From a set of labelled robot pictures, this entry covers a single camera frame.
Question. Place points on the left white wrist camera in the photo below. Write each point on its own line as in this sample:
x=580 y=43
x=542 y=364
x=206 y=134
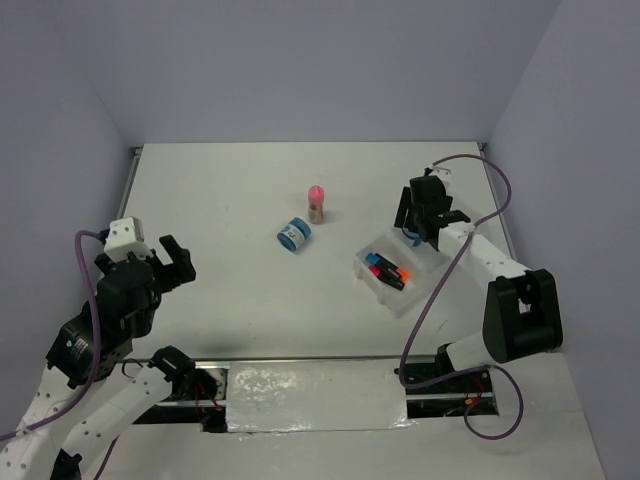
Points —
x=126 y=236

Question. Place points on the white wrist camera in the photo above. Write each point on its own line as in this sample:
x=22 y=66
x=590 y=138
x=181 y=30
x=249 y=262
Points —
x=126 y=236
x=443 y=174

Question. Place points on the white foil front panel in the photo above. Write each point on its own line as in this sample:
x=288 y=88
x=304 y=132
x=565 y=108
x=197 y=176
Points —
x=314 y=396

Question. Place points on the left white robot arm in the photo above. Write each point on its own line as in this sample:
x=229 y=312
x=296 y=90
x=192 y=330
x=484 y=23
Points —
x=55 y=438

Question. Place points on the orange cap highlighter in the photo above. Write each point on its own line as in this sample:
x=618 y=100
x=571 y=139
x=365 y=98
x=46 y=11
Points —
x=393 y=269

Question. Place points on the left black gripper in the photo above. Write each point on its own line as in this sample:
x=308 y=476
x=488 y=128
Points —
x=181 y=270

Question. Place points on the pink cap highlighter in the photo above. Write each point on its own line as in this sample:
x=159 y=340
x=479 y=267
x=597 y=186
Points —
x=386 y=278

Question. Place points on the blue cap highlighter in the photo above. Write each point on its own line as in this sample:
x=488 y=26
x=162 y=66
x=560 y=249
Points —
x=373 y=259

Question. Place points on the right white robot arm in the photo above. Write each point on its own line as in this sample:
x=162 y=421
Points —
x=521 y=316

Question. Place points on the translucent white compartment tray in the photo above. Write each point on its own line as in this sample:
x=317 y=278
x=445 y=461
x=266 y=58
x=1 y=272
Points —
x=422 y=265

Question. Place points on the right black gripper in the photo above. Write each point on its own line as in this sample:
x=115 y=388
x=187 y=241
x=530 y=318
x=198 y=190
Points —
x=406 y=203

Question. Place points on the pink lid small bottle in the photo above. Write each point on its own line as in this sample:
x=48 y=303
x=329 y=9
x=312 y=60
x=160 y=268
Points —
x=316 y=198

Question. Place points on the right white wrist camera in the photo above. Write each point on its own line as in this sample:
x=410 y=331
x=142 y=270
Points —
x=443 y=174

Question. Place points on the blue tape roll tub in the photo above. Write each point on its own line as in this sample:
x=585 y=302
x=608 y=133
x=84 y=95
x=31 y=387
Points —
x=294 y=234
x=414 y=238

